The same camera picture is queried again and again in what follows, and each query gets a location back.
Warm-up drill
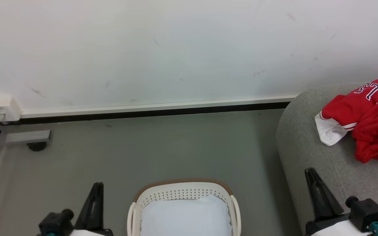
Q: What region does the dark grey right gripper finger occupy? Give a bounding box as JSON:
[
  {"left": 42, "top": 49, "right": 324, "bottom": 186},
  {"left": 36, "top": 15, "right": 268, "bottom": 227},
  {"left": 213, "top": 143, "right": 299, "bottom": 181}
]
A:
[{"left": 304, "top": 168, "right": 345, "bottom": 221}]

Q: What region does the white wall baseboard strip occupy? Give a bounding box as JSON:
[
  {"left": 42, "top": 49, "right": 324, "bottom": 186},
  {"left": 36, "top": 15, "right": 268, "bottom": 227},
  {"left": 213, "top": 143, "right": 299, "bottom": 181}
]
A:
[{"left": 20, "top": 95, "right": 299, "bottom": 119}]

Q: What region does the grey metal frame with caster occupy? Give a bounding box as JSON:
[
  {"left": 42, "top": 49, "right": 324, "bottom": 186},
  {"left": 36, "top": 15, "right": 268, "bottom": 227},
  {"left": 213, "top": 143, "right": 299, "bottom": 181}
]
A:
[{"left": 0, "top": 100, "right": 51, "bottom": 152}]

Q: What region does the grey fabric sofa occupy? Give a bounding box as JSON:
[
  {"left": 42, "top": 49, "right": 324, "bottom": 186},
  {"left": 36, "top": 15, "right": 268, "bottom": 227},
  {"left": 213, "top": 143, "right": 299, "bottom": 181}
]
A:
[{"left": 276, "top": 80, "right": 378, "bottom": 236}]

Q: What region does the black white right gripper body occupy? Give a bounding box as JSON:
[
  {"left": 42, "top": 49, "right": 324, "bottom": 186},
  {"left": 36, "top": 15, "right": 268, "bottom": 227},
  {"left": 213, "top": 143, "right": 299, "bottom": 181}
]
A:
[{"left": 305, "top": 213, "right": 373, "bottom": 236}]

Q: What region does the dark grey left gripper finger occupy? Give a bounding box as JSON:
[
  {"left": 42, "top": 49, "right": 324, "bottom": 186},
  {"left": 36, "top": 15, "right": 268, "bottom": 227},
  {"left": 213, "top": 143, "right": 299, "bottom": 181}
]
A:
[{"left": 74, "top": 182, "right": 105, "bottom": 230}]

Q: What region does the red basketball jersey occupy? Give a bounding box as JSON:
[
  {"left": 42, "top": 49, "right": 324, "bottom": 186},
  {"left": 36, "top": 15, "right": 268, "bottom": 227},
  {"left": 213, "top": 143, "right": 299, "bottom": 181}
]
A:
[{"left": 315, "top": 78, "right": 378, "bottom": 164}]

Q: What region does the white perforated laundry basket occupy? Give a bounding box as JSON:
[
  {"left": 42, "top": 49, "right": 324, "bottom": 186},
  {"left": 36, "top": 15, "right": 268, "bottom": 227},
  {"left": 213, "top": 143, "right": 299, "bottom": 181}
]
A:
[{"left": 127, "top": 178, "right": 242, "bottom": 236}]

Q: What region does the white cushion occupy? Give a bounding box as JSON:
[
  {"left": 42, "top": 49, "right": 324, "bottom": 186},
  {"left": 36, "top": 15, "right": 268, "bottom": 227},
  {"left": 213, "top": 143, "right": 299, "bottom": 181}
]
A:
[{"left": 139, "top": 195, "right": 233, "bottom": 236}]

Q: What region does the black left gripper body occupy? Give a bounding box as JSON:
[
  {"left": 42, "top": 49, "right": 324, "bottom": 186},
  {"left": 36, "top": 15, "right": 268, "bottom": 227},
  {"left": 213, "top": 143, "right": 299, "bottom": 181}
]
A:
[{"left": 69, "top": 228, "right": 114, "bottom": 236}]

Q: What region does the white wall socket box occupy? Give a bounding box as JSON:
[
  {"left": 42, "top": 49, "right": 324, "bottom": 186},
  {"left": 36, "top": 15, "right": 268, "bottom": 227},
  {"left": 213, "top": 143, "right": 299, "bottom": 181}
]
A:
[{"left": 0, "top": 96, "right": 22, "bottom": 123}]

